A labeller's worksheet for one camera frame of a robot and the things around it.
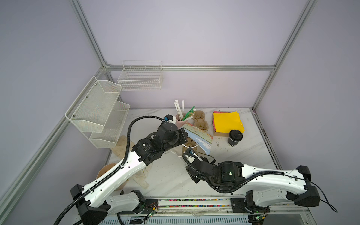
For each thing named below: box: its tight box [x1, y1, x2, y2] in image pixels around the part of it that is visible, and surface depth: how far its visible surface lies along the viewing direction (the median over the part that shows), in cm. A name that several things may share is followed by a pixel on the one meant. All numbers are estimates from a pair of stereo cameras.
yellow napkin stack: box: [213, 111, 246, 134], surface depth 110 cm
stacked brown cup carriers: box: [192, 110, 210, 132], surface depth 110 cm
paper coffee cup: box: [227, 129, 243, 147], surface depth 92 cm
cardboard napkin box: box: [213, 130, 230, 137], surface depth 103 cm
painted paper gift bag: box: [181, 123, 214, 156], surface depth 83 cm
